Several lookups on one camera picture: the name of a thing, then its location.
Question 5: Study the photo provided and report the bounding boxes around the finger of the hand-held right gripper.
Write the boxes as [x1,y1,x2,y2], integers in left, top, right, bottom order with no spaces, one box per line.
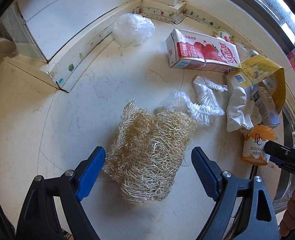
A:
[264,140,295,178]

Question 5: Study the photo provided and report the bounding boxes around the white orange paper cake cup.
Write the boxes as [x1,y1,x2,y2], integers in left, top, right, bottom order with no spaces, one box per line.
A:
[241,124,275,166]

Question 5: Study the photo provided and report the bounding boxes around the strawberry milk carton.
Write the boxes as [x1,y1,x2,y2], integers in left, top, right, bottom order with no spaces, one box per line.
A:
[165,28,241,73]

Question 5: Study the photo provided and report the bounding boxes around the clear plastic bottle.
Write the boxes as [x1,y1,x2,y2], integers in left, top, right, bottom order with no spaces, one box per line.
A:
[235,42,261,64]

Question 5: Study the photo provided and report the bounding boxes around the beige loofah sponge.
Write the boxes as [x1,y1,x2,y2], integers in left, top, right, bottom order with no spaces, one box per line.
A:
[102,100,197,204]

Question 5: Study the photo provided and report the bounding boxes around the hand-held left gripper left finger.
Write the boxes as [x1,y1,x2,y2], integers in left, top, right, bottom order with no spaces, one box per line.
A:
[15,146,106,240]

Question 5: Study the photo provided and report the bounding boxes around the crumpled clear plastic wrap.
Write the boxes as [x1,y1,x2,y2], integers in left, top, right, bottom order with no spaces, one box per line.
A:
[154,91,198,120]

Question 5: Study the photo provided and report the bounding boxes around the yellow packaging box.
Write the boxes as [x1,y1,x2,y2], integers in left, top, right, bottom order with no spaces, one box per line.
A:
[225,56,286,115]

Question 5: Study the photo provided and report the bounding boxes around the clear plastic wrap piece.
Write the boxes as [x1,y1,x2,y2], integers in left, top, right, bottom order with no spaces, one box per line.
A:
[189,75,228,127]

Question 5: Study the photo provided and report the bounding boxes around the crumpled white paper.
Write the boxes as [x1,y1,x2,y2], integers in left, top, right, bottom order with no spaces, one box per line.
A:
[226,86,262,133]

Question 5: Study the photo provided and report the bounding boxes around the crumpled clear plastic bag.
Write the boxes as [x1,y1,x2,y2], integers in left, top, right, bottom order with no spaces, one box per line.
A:
[112,13,156,47]

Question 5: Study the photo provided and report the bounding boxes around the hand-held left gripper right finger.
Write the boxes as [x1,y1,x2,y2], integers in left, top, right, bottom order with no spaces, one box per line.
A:
[191,147,280,240]

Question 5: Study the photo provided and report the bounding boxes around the person's right hand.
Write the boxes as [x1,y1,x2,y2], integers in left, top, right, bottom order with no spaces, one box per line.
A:
[279,187,295,237]

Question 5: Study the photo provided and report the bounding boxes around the small fruit print package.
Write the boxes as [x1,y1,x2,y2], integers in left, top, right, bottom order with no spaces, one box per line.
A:
[215,29,236,44]

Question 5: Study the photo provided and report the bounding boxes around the window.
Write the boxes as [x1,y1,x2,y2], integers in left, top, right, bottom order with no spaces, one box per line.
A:
[195,0,295,53]

